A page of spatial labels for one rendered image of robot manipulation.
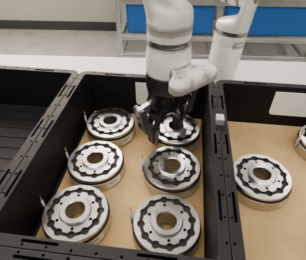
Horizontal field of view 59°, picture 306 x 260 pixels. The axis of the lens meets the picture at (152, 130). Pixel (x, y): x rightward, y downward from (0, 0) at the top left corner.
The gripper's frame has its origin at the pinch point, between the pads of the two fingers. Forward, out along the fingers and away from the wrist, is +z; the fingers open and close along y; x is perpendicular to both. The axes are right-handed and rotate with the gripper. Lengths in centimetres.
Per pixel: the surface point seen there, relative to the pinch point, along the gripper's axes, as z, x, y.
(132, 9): 36, -160, -99
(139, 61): 17, -54, -32
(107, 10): 65, -251, -125
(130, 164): 3.3, 0.5, 9.2
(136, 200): 3.3, 7.9, 13.1
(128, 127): 0.2, -5.8, 5.2
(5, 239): -6.9, 8.5, 31.5
